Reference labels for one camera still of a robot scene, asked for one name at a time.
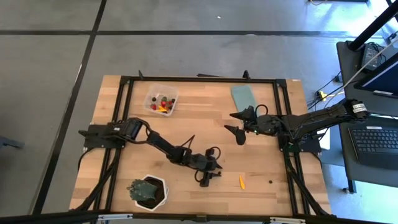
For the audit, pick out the large red toy strawberry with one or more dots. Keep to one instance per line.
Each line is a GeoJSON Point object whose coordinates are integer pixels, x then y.
{"type": "Point", "coordinates": [163, 102]}

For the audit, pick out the teal folded cloth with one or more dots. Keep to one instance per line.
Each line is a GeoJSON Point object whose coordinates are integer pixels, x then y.
{"type": "Point", "coordinates": [244, 98]}

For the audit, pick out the black power brick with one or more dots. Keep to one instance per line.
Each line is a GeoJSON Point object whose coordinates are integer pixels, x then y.
{"type": "Point", "coordinates": [370, 56]}

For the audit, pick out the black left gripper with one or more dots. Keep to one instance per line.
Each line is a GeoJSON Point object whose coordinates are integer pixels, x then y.
{"type": "Point", "coordinates": [199, 161]}

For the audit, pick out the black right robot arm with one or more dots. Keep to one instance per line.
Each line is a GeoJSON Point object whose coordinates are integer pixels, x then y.
{"type": "Point", "coordinates": [320, 116]}

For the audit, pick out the black aluminium crossbar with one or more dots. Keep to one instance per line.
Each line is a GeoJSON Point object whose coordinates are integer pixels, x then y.
{"type": "Point", "coordinates": [199, 219]}

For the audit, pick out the silver metal bracket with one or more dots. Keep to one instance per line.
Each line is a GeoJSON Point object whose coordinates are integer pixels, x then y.
{"type": "Point", "coordinates": [115, 216]}
{"type": "Point", "coordinates": [287, 220]}

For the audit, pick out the yellow toy banana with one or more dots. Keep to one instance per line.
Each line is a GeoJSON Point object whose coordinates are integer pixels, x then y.
{"type": "Point", "coordinates": [161, 109]}

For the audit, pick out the white sheet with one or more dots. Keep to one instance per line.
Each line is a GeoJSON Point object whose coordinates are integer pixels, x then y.
{"type": "Point", "coordinates": [326, 141]}

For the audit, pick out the black aluminium table frame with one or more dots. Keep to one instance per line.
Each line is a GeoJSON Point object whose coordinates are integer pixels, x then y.
{"type": "Point", "coordinates": [202, 79]}

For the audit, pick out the clear plastic tupperware container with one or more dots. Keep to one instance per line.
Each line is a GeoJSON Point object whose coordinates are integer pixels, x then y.
{"type": "Point", "coordinates": [169, 90]}

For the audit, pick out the black computer keyboard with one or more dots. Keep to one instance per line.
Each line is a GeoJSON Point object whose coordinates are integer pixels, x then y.
{"type": "Point", "coordinates": [373, 143]}

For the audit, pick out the small orange yellow produce piece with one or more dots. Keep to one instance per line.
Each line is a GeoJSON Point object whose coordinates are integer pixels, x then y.
{"type": "Point", "coordinates": [241, 183]}

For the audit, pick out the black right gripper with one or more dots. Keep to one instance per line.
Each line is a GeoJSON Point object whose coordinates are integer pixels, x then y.
{"type": "Point", "coordinates": [265, 124]}

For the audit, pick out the black stand pole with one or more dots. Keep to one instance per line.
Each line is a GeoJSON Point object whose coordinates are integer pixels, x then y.
{"type": "Point", "coordinates": [373, 27]}

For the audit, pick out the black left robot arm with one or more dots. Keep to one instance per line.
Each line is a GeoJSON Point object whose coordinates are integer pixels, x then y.
{"type": "Point", "coordinates": [161, 144]}

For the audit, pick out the dark grey desk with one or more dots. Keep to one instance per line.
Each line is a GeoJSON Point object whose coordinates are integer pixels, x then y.
{"type": "Point", "coordinates": [345, 149]}
{"type": "Point", "coordinates": [348, 62]}

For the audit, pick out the red toy strawberry green leaves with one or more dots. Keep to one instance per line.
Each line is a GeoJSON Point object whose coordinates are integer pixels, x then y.
{"type": "Point", "coordinates": [153, 107]}

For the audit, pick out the black computer monitor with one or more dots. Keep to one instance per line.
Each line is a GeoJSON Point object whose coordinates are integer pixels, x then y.
{"type": "Point", "coordinates": [382, 77]}

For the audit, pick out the green cactus in white pot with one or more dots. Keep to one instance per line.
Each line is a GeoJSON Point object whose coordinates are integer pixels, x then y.
{"type": "Point", "coordinates": [144, 190]}

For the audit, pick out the yellow plug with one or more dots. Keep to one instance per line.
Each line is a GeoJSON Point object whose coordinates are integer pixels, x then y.
{"type": "Point", "coordinates": [322, 95]}

